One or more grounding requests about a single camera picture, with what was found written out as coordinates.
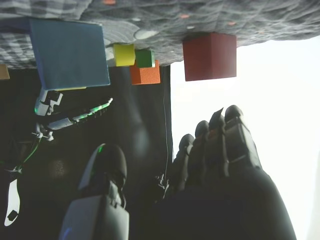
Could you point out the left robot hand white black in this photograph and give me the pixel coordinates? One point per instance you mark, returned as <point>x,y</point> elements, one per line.
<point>225,200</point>

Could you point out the light blue box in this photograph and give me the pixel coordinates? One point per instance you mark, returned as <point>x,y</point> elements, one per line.
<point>70,55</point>

